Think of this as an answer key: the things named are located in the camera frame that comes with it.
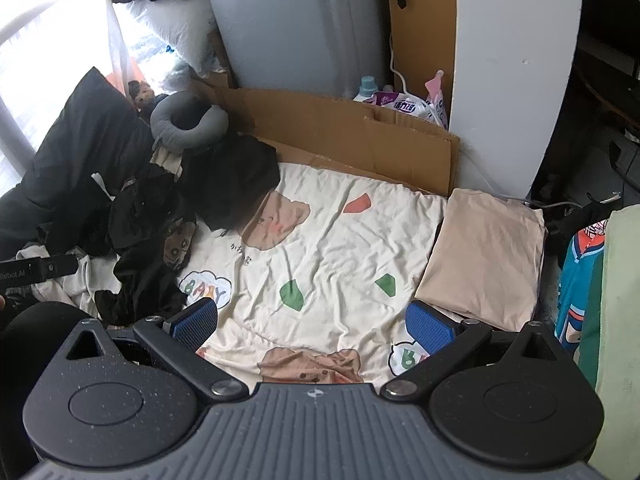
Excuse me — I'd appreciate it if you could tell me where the black cartoon print t-shirt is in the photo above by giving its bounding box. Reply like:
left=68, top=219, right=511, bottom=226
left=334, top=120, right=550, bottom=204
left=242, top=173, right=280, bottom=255
left=95, top=212, right=201, bottom=328

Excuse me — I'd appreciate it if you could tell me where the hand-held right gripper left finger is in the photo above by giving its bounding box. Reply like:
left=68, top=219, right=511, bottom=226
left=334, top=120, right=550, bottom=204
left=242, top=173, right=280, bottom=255
left=55, top=297, right=248, bottom=403

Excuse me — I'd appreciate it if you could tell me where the grey cable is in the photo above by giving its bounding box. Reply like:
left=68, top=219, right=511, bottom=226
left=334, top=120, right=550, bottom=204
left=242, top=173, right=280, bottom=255
left=522, top=201, right=586, bottom=212

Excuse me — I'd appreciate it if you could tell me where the black buttoned garment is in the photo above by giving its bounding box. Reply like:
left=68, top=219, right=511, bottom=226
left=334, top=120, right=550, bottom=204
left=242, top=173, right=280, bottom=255
left=177, top=132, right=282, bottom=231

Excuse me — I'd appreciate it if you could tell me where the brown plush toy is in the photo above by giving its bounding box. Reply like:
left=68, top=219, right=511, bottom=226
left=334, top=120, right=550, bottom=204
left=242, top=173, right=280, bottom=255
left=127, top=80, right=168, bottom=111

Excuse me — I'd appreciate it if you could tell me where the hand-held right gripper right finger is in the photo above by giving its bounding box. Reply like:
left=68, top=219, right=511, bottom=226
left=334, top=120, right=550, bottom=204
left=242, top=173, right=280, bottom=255
left=380, top=300, right=558, bottom=403

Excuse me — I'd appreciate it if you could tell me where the purple white plastic bag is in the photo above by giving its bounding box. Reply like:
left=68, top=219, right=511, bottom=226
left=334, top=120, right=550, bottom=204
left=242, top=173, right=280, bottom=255
left=370, top=89, right=448, bottom=128

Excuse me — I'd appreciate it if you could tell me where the detergent bottle with blue cap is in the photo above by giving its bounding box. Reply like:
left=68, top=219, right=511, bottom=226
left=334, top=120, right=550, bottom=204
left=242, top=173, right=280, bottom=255
left=354, top=76, right=382, bottom=106

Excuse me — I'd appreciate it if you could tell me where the brown flattened cardboard box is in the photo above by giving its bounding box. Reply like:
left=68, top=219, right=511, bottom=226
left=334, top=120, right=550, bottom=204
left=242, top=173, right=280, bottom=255
left=190, top=77, right=461, bottom=196

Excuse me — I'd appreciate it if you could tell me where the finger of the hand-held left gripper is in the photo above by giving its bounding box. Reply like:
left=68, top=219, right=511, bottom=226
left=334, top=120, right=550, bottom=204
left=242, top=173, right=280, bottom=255
left=42, top=255, right=81, bottom=281

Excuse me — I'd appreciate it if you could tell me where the cream printed bed sheet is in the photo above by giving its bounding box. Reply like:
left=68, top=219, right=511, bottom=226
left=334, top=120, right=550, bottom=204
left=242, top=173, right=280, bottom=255
left=175, top=162, right=466, bottom=386

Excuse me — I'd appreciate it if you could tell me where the white cable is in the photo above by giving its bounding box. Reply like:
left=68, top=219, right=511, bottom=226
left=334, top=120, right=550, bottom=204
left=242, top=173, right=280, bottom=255
left=389, top=35, right=408, bottom=92

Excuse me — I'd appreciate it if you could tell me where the light green cloth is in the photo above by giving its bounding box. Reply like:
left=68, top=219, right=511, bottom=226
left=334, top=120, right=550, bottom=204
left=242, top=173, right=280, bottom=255
left=580, top=207, right=640, bottom=480

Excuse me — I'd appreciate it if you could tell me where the cream sweatshirt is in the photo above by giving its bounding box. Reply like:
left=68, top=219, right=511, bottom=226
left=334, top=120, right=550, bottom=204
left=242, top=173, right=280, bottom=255
left=15, top=242, right=123, bottom=321

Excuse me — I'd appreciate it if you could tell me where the pink paper tag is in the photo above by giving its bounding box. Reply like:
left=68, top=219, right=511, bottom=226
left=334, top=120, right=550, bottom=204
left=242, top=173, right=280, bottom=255
left=424, top=70, right=447, bottom=111

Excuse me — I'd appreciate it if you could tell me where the grey neck pillow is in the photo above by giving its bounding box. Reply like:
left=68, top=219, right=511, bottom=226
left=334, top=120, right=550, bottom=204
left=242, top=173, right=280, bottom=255
left=150, top=91, right=230, bottom=150

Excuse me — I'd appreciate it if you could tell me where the dark grey pillow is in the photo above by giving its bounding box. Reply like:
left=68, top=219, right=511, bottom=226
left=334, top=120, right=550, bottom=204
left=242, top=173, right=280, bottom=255
left=0, top=67, right=153, bottom=261

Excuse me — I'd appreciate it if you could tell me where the grey appliance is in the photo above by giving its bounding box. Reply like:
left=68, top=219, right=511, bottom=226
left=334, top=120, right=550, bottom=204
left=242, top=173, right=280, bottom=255
left=199, top=0, right=396, bottom=98

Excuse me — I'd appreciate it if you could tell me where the beige folded shirt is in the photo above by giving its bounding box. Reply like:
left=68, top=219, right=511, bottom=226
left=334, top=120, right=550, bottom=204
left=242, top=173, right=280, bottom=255
left=415, top=189, right=547, bottom=332

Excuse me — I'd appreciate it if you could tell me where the teal jersey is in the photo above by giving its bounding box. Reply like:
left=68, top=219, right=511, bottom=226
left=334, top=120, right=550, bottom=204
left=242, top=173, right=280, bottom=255
left=554, top=222, right=611, bottom=353

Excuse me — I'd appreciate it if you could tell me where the white fluffy pillow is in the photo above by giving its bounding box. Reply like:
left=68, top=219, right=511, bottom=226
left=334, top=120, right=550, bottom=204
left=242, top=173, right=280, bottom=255
left=122, top=0, right=218, bottom=78

